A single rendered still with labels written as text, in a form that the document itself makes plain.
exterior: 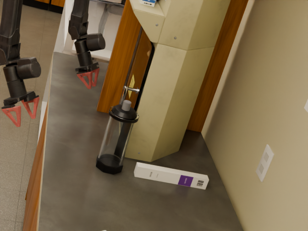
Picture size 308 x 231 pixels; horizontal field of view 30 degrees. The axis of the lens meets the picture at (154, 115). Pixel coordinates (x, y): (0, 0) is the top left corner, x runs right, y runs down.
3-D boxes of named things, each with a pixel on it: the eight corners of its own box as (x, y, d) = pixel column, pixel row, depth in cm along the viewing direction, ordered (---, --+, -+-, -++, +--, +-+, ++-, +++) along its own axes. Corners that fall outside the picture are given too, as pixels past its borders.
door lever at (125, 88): (131, 111, 217) (130, 108, 219) (138, 88, 213) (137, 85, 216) (118, 108, 216) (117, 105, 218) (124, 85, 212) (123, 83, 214)
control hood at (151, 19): (146, 17, 231) (154, -7, 227) (157, 43, 202) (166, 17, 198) (119, 10, 228) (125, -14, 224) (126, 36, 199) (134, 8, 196)
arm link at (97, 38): (78, 24, 245) (68, 27, 237) (101, 19, 240) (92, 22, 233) (85, 51, 247) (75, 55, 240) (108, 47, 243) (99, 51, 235)
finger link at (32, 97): (44, 115, 207) (38, 90, 205) (34, 121, 200) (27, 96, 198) (29, 118, 209) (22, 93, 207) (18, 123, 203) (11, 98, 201)
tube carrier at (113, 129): (123, 160, 216) (138, 109, 208) (123, 174, 206) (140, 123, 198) (95, 153, 214) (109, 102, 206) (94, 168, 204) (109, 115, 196)
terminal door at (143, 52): (119, 110, 246) (145, 22, 231) (125, 144, 219) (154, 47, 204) (118, 110, 246) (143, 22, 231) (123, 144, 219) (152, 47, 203)
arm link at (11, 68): (8, 63, 201) (-2, 66, 196) (24, 60, 198) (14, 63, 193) (13, 82, 202) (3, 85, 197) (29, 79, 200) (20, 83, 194)
